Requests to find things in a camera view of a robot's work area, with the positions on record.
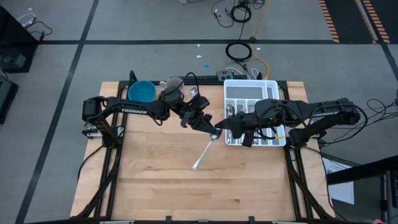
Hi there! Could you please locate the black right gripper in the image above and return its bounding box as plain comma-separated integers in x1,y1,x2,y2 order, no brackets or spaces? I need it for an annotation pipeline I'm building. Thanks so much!
214,110,284,148

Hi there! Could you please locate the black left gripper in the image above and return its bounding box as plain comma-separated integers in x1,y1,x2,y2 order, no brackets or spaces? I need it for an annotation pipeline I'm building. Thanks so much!
170,93,223,138

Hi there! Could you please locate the white cutlery tray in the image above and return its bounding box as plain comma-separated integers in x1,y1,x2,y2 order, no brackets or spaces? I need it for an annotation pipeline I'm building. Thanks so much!
223,78,287,147

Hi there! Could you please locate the grey speckled mug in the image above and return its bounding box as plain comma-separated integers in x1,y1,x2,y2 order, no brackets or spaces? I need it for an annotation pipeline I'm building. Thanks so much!
159,76,185,94

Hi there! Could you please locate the grey power strip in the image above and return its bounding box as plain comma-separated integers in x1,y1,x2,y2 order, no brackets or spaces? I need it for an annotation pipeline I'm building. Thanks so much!
216,70,235,82

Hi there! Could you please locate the teal bowl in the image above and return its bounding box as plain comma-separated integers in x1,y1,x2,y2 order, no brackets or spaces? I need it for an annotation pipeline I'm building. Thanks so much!
127,80,157,104

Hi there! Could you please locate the white paper sheet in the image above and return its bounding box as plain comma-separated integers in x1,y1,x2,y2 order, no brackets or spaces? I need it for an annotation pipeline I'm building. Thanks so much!
322,157,356,205

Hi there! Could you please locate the black desk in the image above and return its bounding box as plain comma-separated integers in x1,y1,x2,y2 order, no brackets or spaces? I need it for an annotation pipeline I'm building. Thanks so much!
326,154,398,186

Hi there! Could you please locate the grey metal stand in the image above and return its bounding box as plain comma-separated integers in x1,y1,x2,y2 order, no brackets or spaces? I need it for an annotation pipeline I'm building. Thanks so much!
379,169,398,224

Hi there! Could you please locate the black equipment case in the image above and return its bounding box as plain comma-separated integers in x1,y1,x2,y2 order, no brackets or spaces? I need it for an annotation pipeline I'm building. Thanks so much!
0,73,19,125

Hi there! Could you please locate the black cabinet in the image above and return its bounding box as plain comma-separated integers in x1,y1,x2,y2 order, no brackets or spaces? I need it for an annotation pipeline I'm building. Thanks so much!
0,5,39,75

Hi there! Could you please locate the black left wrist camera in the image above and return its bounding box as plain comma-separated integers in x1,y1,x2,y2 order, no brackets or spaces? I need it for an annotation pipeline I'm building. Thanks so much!
160,86,183,106

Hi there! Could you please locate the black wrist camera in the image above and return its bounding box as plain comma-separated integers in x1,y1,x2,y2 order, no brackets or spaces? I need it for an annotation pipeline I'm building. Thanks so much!
160,86,183,106
254,98,283,114

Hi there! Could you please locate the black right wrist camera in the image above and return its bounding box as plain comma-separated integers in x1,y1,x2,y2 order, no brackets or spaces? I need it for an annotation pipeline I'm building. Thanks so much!
254,98,283,114

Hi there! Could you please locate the white cable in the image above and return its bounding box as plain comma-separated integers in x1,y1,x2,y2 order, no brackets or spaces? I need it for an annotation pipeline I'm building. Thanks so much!
226,66,259,80
16,12,37,27

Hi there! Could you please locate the yellow cable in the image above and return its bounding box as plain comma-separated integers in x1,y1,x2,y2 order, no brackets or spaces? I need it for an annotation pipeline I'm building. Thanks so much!
251,0,271,80

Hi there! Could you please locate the coiled black cable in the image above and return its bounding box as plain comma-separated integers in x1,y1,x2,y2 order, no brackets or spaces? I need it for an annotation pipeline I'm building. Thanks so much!
229,3,252,24
224,42,253,63

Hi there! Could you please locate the black metal table frame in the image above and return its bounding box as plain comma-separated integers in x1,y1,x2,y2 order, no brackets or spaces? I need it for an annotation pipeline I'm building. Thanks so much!
70,70,336,224

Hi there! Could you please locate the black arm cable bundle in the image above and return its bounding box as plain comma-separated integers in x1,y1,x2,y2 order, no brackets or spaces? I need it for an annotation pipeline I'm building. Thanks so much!
320,98,398,147

